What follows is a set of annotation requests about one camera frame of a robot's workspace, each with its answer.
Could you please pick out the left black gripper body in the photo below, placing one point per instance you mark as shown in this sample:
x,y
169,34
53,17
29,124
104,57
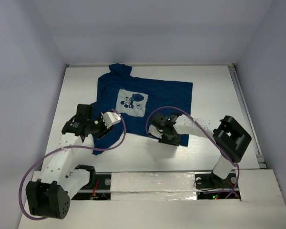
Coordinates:
x,y
100,129

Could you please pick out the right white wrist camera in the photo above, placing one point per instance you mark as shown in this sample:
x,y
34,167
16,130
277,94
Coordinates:
x,y
153,131

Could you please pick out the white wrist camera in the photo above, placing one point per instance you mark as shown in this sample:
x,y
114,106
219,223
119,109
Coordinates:
x,y
110,119
153,131

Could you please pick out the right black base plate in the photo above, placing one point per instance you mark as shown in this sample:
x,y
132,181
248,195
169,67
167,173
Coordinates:
x,y
210,187

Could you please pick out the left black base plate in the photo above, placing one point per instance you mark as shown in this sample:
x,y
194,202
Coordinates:
x,y
100,190

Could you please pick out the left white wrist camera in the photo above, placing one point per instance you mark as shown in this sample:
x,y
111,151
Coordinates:
x,y
110,119

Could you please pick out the silver foil strip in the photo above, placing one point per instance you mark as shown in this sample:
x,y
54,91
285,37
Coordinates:
x,y
153,186

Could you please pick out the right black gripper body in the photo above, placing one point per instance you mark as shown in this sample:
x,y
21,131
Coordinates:
x,y
173,139

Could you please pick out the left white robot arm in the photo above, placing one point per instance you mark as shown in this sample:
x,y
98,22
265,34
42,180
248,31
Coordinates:
x,y
50,195

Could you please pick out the aluminium side rail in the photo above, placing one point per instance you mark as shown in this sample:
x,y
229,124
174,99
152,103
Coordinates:
x,y
247,117

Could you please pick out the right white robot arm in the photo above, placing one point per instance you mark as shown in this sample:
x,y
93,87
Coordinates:
x,y
227,135

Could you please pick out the blue t shirt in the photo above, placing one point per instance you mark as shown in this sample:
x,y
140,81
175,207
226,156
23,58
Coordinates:
x,y
135,98

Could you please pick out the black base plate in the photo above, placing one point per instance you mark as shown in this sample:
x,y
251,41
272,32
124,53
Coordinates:
x,y
210,187
100,190

